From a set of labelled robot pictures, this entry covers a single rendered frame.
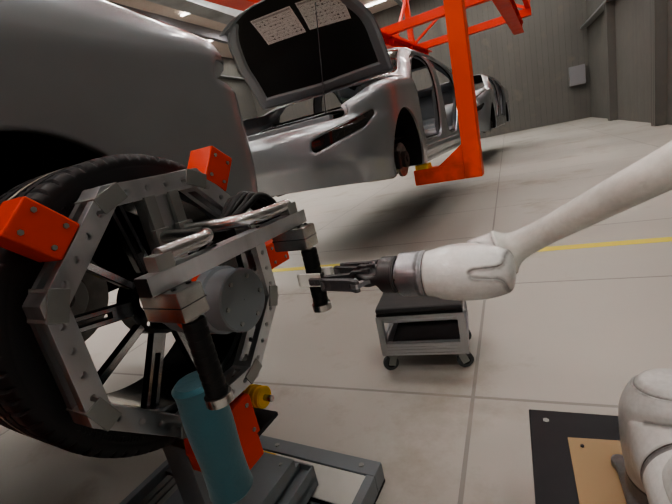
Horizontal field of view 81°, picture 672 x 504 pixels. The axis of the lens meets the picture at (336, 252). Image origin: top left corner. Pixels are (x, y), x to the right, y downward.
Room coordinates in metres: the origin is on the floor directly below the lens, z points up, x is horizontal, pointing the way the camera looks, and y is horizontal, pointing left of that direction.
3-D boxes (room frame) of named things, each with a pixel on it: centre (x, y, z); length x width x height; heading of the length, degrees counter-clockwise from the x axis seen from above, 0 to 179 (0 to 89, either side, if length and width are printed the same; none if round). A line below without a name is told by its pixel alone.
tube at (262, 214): (0.86, 0.19, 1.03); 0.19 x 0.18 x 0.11; 59
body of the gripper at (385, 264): (0.78, -0.08, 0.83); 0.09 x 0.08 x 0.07; 59
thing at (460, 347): (1.81, -0.36, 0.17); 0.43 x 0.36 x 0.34; 69
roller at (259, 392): (0.99, 0.37, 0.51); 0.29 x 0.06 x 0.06; 59
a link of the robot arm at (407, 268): (0.74, -0.14, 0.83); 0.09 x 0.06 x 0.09; 149
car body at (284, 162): (5.63, -0.94, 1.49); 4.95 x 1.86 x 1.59; 149
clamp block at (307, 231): (0.87, 0.08, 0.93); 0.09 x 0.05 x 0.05; 59
